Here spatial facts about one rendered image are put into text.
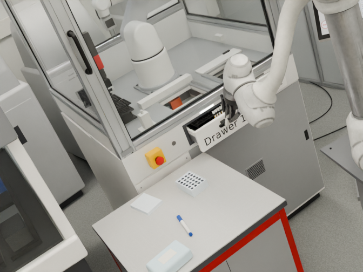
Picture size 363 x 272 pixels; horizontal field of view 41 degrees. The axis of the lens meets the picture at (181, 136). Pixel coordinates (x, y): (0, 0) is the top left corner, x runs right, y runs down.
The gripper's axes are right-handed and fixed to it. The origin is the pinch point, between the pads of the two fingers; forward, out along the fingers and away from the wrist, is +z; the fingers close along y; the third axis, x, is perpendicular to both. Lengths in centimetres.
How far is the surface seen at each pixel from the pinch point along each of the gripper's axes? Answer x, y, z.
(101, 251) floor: 68, 27, 133
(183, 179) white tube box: 29.8, -7.1, 11.4
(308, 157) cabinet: -48, -20, 59
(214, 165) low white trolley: 13.6, -8.5, 14.7
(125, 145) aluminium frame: 42.7, 18.2, 4.6
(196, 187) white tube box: 29.4, -15.4, 5.6
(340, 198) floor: -57, -45, 82
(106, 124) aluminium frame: 46, 26, -6
